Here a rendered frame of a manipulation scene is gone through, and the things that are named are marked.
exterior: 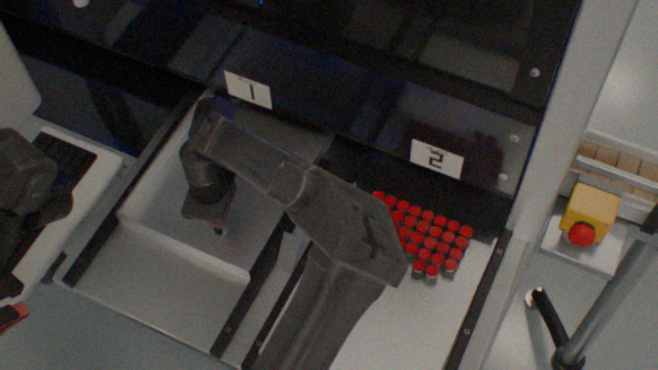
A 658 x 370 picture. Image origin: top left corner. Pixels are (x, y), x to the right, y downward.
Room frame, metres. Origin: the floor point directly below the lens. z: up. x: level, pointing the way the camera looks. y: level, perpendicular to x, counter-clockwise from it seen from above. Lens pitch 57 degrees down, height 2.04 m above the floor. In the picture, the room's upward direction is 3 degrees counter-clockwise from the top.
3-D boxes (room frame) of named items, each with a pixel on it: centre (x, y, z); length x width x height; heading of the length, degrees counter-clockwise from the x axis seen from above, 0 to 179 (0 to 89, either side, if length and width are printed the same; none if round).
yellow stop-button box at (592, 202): (0.59, -0.41, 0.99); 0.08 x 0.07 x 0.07; 152
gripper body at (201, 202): (0.65, 0.18, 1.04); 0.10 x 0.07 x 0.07; 166
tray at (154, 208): (0.77, 0.16, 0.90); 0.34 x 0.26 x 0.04; 152
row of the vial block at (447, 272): (0.58, -0.12, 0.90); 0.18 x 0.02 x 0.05; 61
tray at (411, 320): (0.51, -0.08, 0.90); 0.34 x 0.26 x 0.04; 151
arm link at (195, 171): (0.66, 0.18, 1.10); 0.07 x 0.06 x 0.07; 170
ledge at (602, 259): (0.62, -0.45, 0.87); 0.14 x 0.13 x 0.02; 152
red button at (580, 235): (0.55, -0.39, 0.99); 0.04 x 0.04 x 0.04; 62
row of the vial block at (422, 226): (0.62, -0.15, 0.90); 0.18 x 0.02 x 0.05; 61
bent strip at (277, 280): (0.55, 0.09, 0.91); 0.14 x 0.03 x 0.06; 151
